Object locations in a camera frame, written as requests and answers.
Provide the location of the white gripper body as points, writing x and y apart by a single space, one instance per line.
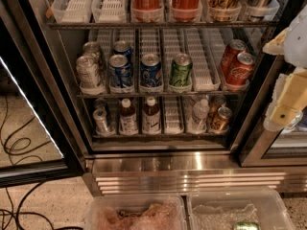
297 43

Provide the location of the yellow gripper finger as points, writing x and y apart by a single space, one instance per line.
276 45
288 98

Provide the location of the blue pepsi can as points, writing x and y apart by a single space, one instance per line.
120 72
122 47

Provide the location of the rear red coca-cola can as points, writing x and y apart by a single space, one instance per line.
232 49

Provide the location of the front red coca-cola can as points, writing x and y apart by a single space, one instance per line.
240 69

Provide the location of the rear gold can bottom shelf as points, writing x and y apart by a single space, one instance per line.
215 103

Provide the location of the front gold can bottom shelf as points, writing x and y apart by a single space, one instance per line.
221 118

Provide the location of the empty white tray middle shelf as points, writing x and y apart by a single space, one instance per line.
204 74

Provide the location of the green soda can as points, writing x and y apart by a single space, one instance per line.
180 70

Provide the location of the dark blue soda can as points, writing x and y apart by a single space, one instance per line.
150 68

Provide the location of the green can in bin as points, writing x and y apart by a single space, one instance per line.
246 226

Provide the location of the steel fridge bottom grille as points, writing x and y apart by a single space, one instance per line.
183 173

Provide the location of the rear silver soda can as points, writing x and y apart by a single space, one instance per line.
93 48

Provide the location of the silver soda can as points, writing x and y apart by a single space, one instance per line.
88 72
93 48

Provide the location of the rear slim silver can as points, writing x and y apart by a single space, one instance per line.
100 103

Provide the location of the slim silver can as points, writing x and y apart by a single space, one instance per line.
100 103
101 120

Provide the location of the front silver soda can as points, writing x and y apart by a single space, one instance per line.
88 72

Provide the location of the front slim silver can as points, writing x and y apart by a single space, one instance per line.
101 120

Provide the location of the open glass fridge door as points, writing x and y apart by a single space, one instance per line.
38 143

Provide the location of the clear water bottle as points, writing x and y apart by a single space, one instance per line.
199 115

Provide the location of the right clear plastic bin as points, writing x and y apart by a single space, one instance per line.
220 209

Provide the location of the clear plastic bin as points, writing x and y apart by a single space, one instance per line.
220 209
136 212

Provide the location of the right brown drink bottle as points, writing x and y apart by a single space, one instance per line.
151 116

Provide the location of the brown drink bottle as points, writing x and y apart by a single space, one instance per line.
128 120
151 116

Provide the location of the left brown drink bottle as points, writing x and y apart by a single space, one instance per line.
128 120

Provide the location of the empty white tray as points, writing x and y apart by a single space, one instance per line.
72 11
109 11

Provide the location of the empty white tray top left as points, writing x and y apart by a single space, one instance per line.
72 11

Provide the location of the left clear plastic bin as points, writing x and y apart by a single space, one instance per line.
136 212

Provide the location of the middle wire shelf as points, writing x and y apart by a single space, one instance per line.
160 94

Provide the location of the wire shelf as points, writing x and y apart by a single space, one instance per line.
160 94
161 25

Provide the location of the top wire shelf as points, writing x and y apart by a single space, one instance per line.
161 25

